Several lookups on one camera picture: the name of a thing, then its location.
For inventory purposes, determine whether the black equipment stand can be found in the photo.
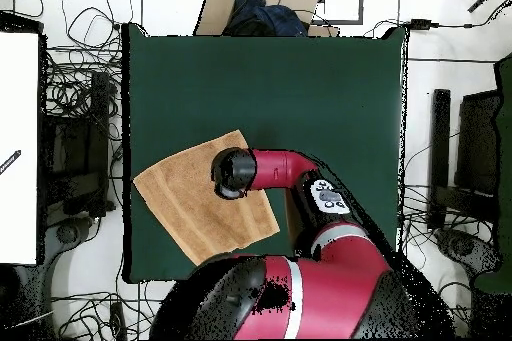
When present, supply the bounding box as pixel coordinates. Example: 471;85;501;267
39;70;117;218

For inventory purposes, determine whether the black power strip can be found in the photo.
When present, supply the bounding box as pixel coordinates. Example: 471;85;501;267
109;301;127;340

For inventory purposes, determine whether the black marker pen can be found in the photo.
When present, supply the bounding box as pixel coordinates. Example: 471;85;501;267
0;149;22;176

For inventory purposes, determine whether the grey round stand base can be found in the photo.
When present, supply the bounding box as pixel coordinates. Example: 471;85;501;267
433;226;503;278
53;216;97;246

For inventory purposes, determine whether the dark green table cloth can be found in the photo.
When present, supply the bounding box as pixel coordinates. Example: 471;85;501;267
121;22;409;284

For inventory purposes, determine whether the black adapter cable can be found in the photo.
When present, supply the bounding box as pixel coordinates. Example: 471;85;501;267
361;0;512;38

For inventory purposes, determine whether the white board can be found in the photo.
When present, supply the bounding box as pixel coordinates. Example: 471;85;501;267
0;30;41;266

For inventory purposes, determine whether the tan terry towel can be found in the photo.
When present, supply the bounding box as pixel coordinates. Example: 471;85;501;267
132;129;281;267

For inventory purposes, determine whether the black cable tangle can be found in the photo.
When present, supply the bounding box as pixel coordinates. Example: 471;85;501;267
51;290;165;340
43;0;133;150
399;184;497;339

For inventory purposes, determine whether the dark blue clothing pile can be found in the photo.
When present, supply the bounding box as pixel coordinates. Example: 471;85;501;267
223;0;309;37

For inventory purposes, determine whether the brown cardboard box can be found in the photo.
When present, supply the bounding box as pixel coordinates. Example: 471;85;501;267
193;0;341;38

